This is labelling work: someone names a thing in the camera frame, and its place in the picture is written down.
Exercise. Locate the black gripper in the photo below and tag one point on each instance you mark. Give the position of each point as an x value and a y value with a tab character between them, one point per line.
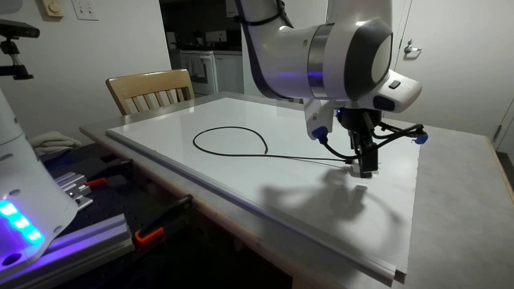
361	124

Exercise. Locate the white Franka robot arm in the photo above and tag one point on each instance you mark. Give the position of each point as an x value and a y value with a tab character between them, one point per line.
289	58

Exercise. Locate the white door with lever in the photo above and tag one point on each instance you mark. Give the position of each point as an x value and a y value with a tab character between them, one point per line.
459	70

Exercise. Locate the white kitchen cabinet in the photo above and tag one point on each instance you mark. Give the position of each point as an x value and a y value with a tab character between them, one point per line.
226	73

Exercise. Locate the wooden slat-back chair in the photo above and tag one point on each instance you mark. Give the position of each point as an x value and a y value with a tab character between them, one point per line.
149	83

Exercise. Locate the short aluminium extrusion block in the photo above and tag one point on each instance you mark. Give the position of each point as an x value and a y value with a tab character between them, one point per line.
74	190

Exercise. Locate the white fabric bundle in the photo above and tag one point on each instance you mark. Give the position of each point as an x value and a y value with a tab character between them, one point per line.
53	144

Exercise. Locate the beige round thermostat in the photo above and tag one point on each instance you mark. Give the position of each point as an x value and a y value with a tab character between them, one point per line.
49	9

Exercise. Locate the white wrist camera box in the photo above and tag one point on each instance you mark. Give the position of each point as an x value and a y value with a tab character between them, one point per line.
319	118

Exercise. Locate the white whiteboard with aluminium rail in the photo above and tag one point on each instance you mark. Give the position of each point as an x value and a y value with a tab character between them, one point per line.
241	177

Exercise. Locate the aluminium extrusion rail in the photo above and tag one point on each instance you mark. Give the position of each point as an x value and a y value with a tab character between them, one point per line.
80	241

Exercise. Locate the white wall outlet plate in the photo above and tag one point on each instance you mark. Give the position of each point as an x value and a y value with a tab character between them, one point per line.
85	9

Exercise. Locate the black camera on mount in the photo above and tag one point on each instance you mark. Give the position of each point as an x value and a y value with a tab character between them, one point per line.
16	33

